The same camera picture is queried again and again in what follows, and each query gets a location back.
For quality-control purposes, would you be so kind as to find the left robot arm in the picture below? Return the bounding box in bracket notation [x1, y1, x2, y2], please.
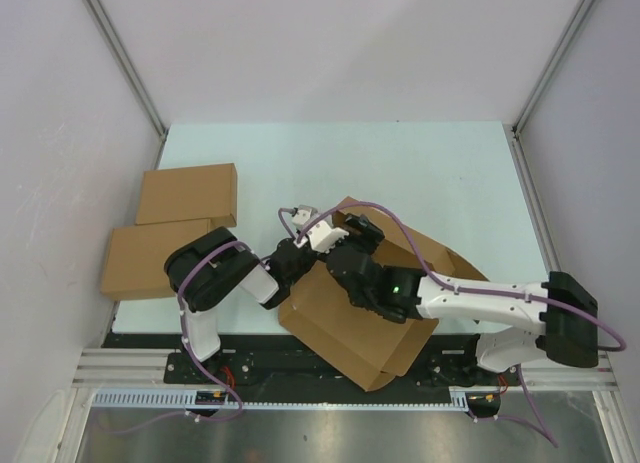
[164, 227, 317, 383]

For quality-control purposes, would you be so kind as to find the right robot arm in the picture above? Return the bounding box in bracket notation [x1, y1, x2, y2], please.
[324, 214, 599, 384]

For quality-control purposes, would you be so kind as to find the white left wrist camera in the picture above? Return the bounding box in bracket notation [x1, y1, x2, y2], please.
[291, 205, 319, 231]

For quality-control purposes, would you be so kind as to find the grey slotted cable duct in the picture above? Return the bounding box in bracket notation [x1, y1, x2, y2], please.
[93, 386, 499, 411]

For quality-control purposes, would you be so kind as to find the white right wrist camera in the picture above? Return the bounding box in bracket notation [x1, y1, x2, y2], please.
[296, 220, 349, 254]

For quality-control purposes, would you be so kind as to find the right aluminium frame post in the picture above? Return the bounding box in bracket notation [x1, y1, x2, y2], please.
[511, 0, 598, 136]

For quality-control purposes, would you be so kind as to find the right aluminium side rail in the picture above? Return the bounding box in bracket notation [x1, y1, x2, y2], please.
[504, 125, 561, 271]

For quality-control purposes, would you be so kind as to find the front aluminium frame rail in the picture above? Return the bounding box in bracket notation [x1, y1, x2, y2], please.
[72, 348, 618, 391]

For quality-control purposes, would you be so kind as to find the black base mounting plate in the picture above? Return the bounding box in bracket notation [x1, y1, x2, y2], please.
[103, 332, 508, 388]

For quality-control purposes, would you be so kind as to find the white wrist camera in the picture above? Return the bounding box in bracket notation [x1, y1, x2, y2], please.
[296, 220, 349, 254]
[291, 205, 319, 231]

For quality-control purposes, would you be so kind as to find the upper folded cardboard box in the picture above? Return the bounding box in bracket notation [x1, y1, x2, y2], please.
[135, 163, 238, 227]

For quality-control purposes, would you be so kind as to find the brown cardboard box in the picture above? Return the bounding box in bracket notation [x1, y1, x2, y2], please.
[278, 206, 488, 392]

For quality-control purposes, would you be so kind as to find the folded cardboard box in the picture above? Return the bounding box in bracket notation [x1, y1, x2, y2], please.
[135, 163, 238, 227]
[100, 219, 214, 301]

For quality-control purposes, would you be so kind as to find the aluminium frame post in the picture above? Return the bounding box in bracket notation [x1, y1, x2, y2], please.
[511, 0, 598, 136]
[81, 0, 168, 142]

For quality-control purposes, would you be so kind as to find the lower folded cardboard box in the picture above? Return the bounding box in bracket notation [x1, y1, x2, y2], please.
[100, 219, 214, 301]

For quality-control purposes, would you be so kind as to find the left aluminium frame post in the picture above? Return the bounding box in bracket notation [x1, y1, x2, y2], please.
[81, 0, 168, 142]

